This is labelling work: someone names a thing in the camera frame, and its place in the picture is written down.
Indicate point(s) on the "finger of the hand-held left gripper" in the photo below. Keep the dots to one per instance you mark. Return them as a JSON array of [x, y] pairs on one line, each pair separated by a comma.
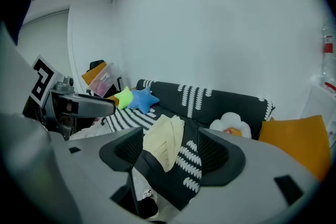
[[92, 106]]

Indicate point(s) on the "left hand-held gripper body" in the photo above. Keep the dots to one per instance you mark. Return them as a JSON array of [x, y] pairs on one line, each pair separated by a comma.
[[42, 78]]

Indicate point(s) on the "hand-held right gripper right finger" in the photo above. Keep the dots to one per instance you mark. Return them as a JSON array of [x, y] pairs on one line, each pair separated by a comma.
[[262, 165]]

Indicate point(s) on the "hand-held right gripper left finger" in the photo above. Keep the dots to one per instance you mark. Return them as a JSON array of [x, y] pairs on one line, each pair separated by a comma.
[[86, 165]]

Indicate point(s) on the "pale yellow shorts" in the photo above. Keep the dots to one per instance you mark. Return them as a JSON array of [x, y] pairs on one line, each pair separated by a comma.
[[164, 139]]

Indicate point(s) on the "clear plastic storage box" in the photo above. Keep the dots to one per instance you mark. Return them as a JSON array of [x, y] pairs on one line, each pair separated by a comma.
[[105, 80]]

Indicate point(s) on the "orange flat board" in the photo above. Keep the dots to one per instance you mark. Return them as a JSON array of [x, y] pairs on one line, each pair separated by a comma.
[[90, 74]]

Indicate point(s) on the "green star pillow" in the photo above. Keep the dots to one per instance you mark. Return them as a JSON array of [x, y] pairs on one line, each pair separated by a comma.
[[124, 98]]

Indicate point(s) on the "black office chair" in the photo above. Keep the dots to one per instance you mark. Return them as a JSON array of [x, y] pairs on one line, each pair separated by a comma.
[[95, 63]]

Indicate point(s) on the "large orange cushion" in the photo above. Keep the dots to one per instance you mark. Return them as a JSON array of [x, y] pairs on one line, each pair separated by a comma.
[[296, 139]]

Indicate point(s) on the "blue star pillow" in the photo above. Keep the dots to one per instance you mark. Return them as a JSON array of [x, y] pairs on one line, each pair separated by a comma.
[[143, 99]]

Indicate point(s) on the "white flower pillow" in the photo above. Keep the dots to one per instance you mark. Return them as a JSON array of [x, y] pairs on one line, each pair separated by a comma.
[[231, 120]]

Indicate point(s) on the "black white patterned sofa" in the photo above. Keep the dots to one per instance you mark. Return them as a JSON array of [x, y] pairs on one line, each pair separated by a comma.
[[225, 105]]

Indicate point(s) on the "black slipper cartoon patch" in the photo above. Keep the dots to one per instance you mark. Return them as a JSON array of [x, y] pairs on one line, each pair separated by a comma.
[[148, 203]]

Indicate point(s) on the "clear bottle red label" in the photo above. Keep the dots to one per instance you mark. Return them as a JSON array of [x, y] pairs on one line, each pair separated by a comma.
[[328, 47]]

